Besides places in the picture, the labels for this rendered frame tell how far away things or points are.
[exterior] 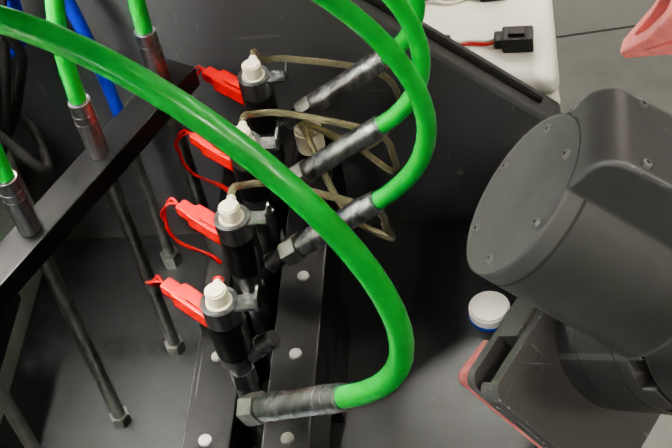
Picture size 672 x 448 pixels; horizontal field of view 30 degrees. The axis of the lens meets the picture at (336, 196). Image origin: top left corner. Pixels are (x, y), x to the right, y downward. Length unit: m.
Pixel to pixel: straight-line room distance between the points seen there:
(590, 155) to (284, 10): 0.76
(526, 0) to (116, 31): 0.42
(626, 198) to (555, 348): 0.13
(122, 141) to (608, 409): 0.62
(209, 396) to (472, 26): 0.48
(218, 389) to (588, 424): 0.55
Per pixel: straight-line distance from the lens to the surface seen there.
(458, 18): 1.28
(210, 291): 0.89
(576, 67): 2.69
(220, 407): 1.00
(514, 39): 1.22
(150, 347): 1.24
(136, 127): 1.05
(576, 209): 0.37
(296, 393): 0.78
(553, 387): 0.49
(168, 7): 1.12
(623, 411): 0.50
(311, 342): 1.02
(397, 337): 0.67
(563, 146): 0.38
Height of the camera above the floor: 1.79
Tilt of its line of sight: 46 degrees down
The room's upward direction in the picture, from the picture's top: 12 degrees counter-clockwise
